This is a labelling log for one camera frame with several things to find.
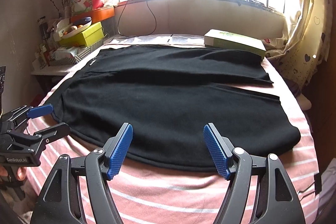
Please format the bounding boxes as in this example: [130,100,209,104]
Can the black pants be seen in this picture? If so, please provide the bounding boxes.
[47,45,301,172]

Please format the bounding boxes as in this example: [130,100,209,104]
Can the person's left hand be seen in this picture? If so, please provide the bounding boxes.
[0,165,28,182]

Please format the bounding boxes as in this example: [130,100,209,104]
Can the white bedside table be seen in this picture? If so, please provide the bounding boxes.
[31,65,74,76]

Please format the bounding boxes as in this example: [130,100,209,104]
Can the striped black white box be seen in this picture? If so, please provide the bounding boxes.
[49,39,103,67]

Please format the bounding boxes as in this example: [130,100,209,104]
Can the yellow-green shoe box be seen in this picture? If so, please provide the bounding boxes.
[59,22,104,47]

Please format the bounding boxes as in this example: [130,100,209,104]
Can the crumpled white bedding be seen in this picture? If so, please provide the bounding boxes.
[284,78,311,111]

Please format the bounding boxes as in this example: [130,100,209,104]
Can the white fruit bowl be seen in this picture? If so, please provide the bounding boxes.
[52,17,92,41]

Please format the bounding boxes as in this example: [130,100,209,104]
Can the green and white box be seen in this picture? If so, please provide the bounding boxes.
[204,29,266,59]

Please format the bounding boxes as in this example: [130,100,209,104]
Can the orange box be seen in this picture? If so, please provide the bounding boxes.
[70,6,114,23]

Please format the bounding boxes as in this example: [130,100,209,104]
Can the grey patterned pillow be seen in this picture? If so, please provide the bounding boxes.
[104,34,205,48]

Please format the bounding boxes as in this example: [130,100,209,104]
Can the heart pattern curtain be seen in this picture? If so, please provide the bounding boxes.
[263,0,333,88]

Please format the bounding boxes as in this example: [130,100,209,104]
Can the black cable on wall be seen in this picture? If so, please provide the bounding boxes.
[117,0,158,38]

